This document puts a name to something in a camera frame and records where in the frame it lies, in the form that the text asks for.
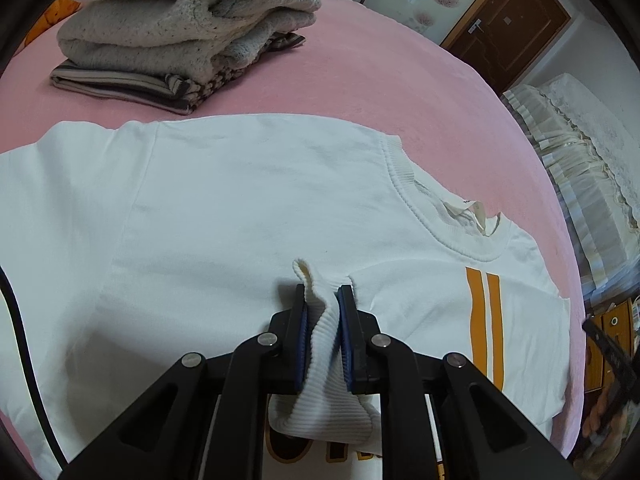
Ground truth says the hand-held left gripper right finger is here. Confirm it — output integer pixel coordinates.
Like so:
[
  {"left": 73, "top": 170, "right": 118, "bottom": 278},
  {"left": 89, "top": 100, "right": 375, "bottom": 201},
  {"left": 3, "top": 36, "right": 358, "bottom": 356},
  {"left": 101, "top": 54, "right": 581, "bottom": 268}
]
[{"left": 336, "top": 284, "right": 586, "bottom": 480}]

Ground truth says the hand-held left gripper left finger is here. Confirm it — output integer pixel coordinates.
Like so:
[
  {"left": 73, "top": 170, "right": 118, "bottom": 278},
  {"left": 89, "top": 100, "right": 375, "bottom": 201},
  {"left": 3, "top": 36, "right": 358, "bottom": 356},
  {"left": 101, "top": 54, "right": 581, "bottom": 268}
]
[{"left": 60, "top": 284, "right": 308, "bottom": 480}]

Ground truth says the stack of folded knit sweaters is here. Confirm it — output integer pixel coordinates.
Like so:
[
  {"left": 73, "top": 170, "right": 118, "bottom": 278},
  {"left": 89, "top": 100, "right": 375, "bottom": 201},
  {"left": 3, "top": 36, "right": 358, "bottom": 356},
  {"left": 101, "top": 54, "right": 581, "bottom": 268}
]
[{"left": 56, "top": 0, "right": 322, "bottom": 87}]

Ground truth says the wooden cabinet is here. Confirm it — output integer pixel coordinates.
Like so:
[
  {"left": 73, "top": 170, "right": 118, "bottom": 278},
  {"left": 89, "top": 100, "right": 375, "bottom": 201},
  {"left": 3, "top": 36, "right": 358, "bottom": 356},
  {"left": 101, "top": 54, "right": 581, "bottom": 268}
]
[{"left": 582, "top": 297, "right": 639, "bottom": 394}]

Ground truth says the brown wooden door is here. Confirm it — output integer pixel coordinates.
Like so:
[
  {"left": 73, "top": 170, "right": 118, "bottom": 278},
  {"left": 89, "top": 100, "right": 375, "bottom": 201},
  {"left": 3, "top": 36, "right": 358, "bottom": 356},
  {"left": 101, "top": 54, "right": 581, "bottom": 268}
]
[{"left": 439, "top": 0, "right": 574, "bottom": 97}]

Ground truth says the pile of folded clothes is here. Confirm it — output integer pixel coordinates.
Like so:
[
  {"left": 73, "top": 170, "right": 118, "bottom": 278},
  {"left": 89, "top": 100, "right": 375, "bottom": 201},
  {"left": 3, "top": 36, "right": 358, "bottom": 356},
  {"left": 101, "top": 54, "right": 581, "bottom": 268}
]
[{"left": 49, "top": 31, "right": 307, "bottom": 117}]

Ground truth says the pink fleece blanket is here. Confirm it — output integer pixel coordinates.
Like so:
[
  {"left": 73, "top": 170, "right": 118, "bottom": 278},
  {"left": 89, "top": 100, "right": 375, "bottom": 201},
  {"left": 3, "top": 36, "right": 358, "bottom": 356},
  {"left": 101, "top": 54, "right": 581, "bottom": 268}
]
[{"left": 0, "top": 0, "right": 587, "bottom": 480}]

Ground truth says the orange cloth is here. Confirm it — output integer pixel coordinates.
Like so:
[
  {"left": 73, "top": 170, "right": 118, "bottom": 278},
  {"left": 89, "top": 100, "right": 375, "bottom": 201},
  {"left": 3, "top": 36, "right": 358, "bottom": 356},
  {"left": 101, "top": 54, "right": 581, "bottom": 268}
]
[{"left": 24, "top": 0, "right": 82, "bottom": 47}]

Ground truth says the person's right hand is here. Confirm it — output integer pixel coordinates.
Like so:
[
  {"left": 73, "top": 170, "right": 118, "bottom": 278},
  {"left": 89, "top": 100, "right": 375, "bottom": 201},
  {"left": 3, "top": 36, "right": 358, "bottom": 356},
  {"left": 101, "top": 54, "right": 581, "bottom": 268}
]
[{"left": 587, "top": 384, "right": 620, "bottom": 437}]

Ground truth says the white sweatshirt with orange stripes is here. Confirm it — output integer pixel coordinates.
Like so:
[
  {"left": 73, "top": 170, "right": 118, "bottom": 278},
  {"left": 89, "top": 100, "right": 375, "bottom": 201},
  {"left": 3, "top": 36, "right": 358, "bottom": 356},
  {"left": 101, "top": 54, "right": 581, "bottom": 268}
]
[{"left": 0, "top": 112, "right": 573, "bottom": 480}]

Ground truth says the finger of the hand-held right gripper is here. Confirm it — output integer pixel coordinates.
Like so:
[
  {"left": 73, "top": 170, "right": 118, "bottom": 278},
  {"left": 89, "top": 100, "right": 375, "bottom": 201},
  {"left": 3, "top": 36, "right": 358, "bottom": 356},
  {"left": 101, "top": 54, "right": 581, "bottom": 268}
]
[{"left": 582, "top": 318, "right": 632, "bottom": 382}]

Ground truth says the black cable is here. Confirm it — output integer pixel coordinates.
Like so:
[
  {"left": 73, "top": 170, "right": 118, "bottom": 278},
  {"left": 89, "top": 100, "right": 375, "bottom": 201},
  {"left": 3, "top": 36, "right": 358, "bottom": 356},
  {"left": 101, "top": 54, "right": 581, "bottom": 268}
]
[{"left": 0, "top": 264, "right": 69, "bottom": 464}]

